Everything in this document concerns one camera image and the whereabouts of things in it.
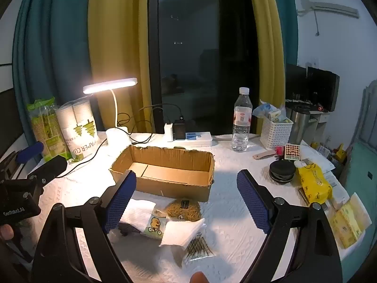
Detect grey ribbed panel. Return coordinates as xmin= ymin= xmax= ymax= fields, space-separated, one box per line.
xmin=352 ymin=79 xmax=377 ymax=154

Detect black charger plug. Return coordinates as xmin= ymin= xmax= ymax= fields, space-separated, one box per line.
xmin=174 ymin=119 xmax=187 ymax=140

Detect white desk lamp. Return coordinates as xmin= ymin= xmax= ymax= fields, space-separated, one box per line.
xmin=82 ymin=77 xmax=138 ymax=157

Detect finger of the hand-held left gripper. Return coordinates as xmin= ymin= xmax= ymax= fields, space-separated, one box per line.
xmin=0 ymin=141 xmax=45 ymax=180
xmin=27 ymin=155 xmax=68 ymax=204

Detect teal curtain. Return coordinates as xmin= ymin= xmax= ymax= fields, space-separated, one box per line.
xmin=12 ymin=0 xmax=98 ymax=143
xmin=280 ymin=0 xmax=300 ymax=67

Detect duck print packet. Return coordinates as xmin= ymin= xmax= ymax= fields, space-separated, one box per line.
xmin=141 ymin=208 xmax=167 ymax=238

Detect black round container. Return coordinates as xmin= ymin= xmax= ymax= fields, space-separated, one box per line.
xmin=269 ymin=159 xmax=297 ymax=184

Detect clear bag of hairpins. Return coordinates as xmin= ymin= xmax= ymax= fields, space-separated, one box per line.
xmin=181 ymin=231 xmax=216 ymax=268

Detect white air conditioner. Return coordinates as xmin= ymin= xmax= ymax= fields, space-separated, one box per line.
xmin=297 ymin=0 xmax=360 ymax=19

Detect dark glass door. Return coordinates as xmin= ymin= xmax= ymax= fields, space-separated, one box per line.
xmin=148 ymin=0 xmax=260 ymax=135

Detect clear water bottle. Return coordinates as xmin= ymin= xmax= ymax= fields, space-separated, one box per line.
xmin=231 ymin=87 xmax=253 ymax=153

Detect white power strip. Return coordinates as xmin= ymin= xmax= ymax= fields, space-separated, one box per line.
xmin=173 ymin=131 xmax=213 ymax=148

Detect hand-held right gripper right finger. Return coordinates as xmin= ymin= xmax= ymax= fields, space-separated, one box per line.
xmin=236 ymin=169 xmax=344 ymax=283

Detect green paper cup bag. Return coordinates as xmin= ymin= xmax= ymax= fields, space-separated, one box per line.
xmin=26 ymin=96 xmax=73 ymax=162

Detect white paper cup bag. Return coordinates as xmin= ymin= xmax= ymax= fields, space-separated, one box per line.
xmin=55 ymin=99 xmax=99 ymax=163

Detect black charger cable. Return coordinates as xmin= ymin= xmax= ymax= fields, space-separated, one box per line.
xmin=138 ymin=103 xmax=184 ymax=124

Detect white napkin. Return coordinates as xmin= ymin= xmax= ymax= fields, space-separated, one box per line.
xmin=120 ymin=199 xmax=157 ymax=232

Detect yellow curtain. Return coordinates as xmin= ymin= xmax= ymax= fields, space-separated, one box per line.
xmin=247 ymin=0 xmax=288 ymax=135
xmin=88 ymin=0 xmax=162 ymax=134

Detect cardboard box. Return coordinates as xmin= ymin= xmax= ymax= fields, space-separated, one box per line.
xmin=110 ymin=145 xmax=216 ymax=203

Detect person's left hand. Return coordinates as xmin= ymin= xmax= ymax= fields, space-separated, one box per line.
xmin=0 ymin=224 xmax=15 ymax=241

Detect white charger plug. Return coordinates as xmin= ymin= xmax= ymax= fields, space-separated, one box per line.
xmin=164 ymin=122 xmax=175 ymax=142

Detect pale green panel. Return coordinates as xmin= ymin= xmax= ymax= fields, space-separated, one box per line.
xmin=342 ymin=141 xmax=377 ymax=273

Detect patterned card box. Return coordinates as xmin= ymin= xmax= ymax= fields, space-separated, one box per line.
xmin=284 ymin=143 xmax=301 ymax=161

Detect white plastic basket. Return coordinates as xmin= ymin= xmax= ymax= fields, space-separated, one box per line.
xmin=260 ymin=113 xmax=294 ymax=150

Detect pale yellow tissue packs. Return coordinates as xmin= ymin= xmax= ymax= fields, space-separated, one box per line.
xmin=329 ymin=192 xmax=372 ymax=249

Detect black water dispenser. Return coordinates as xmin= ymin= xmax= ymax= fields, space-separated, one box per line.
xmin=285 ymin=63 xmax=340 ymax=113

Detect white foam wrap sheet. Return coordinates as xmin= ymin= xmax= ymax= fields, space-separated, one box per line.
xmin=159 ymin=218 xmax=206 ymax=249

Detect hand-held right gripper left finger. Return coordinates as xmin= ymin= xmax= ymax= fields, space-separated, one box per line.
xmin=31 ymin=169 xmax=137 ymax=283

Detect pink nail clipper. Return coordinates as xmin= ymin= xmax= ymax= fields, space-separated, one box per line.
xmin=253 ymin=150 xmax=277 ymax=160

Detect blue plastic bag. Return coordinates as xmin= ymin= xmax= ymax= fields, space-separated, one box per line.
xmin=252 ymin=100 xmax=278 ymax=119

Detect steel thermos cup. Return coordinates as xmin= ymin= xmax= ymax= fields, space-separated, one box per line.
xmin=289 ymin=104 xmax=310 ymax=146

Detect black lamp cable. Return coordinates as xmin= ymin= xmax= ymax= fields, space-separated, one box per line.
xmin=55 ymin=113 xmax=154 ymax=179

